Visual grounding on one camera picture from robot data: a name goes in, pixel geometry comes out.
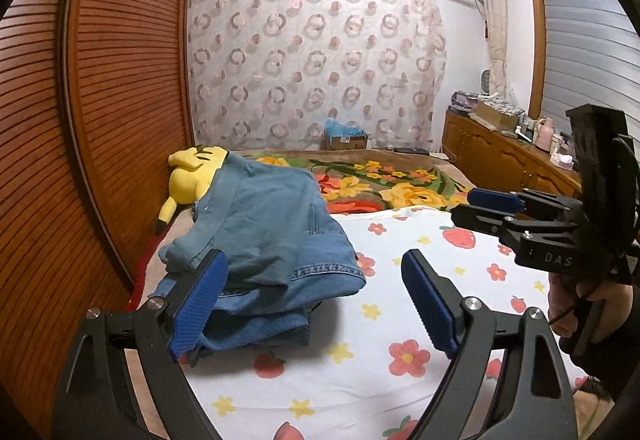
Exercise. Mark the blue denim garment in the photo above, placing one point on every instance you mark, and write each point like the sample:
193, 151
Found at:
250, 220

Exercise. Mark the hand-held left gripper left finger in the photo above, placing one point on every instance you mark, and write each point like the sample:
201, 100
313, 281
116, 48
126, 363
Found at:
200, 305

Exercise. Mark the light blue folded jeans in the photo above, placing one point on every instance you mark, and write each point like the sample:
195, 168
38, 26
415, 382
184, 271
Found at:
332, 245

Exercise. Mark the beige lace window curtain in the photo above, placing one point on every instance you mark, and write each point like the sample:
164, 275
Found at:
495, 19

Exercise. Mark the brown floral blanket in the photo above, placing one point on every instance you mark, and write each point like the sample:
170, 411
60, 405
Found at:
400, 185

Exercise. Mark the person's right hand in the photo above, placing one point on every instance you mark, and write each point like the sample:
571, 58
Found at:
562, 305

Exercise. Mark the wooden window frame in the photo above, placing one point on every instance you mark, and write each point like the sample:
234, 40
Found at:
534, 44

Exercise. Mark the small grey fan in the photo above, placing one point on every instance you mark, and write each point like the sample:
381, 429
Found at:
486, 82

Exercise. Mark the dark blue folded jeans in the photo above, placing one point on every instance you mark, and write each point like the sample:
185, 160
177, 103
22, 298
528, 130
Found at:
260, 325

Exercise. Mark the white floral bed sheet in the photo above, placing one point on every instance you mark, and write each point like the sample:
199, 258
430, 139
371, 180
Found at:
390, 280

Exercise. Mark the small cardboard box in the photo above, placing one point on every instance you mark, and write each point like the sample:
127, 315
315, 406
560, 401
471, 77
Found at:
345, 142

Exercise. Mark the white tissue box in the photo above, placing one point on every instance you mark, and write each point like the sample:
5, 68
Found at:
562, 160

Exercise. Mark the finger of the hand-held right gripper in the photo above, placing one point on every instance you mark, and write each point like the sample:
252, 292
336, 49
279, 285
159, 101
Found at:
480, 220
495, 200

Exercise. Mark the pink kettle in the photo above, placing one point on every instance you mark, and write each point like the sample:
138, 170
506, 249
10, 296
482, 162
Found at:
544, 134

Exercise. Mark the wooden cabinet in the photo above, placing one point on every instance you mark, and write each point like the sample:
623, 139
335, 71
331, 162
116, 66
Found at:
480, 144

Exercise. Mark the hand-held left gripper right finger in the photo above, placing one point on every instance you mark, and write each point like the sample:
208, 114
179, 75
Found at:
430, 305

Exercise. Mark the purple packet stack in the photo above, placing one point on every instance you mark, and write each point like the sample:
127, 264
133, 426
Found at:
462, 102

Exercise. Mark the white power strip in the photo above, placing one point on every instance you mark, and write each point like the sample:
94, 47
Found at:
438, 153

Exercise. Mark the blue plastic bag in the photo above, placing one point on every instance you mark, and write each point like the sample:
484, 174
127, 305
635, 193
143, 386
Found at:
342, 127

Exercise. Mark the cardboard box of packets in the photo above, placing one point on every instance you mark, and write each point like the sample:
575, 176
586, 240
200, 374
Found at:
497, 115

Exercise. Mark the yellow plush toy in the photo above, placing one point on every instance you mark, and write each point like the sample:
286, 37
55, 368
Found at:
192, 174

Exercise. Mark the grey window blind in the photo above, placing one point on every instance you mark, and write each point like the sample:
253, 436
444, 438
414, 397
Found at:
590, 44

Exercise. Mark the black flat device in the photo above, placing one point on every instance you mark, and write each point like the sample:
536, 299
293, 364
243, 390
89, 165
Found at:
411, 150

